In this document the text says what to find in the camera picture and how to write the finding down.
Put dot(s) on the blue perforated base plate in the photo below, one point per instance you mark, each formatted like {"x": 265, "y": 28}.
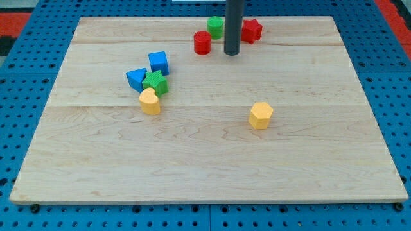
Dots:
{"x": 32, "y": 65}

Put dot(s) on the blue cube block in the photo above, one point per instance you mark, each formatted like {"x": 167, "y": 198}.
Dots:
{"x": 158, "y": 62}

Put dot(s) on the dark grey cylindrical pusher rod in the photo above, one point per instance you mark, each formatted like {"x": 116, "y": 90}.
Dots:
{"x": 233, "y": 23}

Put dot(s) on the red star block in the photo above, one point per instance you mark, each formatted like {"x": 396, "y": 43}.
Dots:
{"x": 251, "y": 31}

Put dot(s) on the yellow heart block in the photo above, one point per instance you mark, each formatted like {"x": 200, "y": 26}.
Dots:
{"x": 149, "y": 102}

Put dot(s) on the yellow hexagon block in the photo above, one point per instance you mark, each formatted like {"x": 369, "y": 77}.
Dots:
{"x": 260, "y": 114}

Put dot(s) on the red cylinder block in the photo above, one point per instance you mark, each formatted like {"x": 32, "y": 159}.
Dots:
{"x": 202, "y": 42}

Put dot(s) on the blue triangle block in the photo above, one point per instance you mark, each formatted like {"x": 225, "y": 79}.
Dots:
{"x": 135, "y": 79}

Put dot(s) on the green star block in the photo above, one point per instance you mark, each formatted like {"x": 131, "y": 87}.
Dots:
{"x": 156, "y": 81}

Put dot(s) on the light wooden board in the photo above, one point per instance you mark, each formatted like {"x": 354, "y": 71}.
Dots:
{"x": 94, "y": 144}

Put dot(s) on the green cylinder block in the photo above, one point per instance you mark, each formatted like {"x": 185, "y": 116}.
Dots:
{"x": 215, "y": 27}

